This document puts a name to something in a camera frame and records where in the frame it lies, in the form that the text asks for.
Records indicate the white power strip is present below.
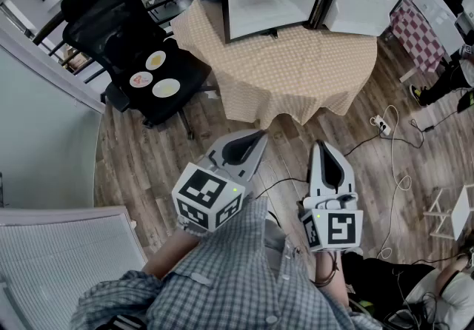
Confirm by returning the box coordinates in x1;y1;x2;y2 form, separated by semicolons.
370;115;393;136

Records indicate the small plate with pale food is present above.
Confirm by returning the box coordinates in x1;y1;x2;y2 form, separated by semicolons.
151;78;181;98

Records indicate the black cable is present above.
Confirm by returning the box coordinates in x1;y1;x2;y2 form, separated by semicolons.
342;110;464;158

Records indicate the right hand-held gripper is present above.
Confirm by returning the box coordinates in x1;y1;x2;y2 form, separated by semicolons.
298;140;364;252

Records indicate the person's checked shirt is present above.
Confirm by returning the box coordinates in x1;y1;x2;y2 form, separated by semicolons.
70;197;382;330

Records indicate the black railing with wooden handrail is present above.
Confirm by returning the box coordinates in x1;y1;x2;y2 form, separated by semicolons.
31;0;223;81

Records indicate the small plate with yellow food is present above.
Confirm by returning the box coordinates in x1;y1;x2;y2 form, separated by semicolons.
144;50;167;71

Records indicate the black office chair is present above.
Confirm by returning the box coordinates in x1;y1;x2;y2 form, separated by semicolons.
60;0;214;139

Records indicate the red checked cloth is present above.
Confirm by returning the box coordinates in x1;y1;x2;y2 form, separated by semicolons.
390;1;447;74

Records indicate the white stool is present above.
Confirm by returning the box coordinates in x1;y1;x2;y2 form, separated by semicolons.
424;183;474;240

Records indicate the white bead bracelet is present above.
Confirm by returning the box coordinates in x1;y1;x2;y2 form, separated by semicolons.
176;215;208;237

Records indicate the small plate with red print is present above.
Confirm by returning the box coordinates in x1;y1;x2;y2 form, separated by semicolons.
129;71;154;89

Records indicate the white cable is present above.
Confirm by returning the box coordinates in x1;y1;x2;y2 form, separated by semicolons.
375;104;414;261

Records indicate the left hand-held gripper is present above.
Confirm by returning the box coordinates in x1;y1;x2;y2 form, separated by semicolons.
171;129;269;234

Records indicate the person's left forearm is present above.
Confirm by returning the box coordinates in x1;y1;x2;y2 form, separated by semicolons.
141;226;204;281

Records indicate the person's right forearm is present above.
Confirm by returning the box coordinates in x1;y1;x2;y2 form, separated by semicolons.
314;249;351;307

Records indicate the white ribbed panel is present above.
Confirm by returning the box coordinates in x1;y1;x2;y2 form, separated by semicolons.
0;206;149;330

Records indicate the dark cord bracelet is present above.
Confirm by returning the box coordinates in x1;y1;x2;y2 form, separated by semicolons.
313;250;341;288

